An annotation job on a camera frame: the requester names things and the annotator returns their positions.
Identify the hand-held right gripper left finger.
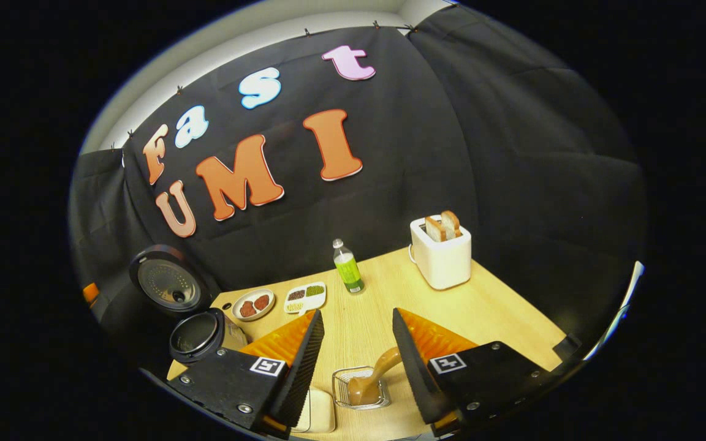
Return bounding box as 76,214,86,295
166,309,325,437

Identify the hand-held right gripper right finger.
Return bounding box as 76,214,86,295
393,307,565,432

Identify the metal wire chopstick holder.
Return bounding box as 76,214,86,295
332,366,390,410

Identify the wooden spoon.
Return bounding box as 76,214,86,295
348,347,403,406

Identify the dark rice cooker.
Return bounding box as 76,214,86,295
129,245,249,366

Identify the white divided bean dish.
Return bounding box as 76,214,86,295
284,282,327,315

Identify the small plate of red beans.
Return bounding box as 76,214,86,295
232,288,276,322

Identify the white toaster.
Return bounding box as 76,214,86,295
409,216,473,290

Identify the green label bottle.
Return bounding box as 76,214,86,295
332,239,365,295

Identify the black table clamp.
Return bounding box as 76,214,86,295
552,334,582,362

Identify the black backdrop cloth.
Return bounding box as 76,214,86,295
70,6,647,368

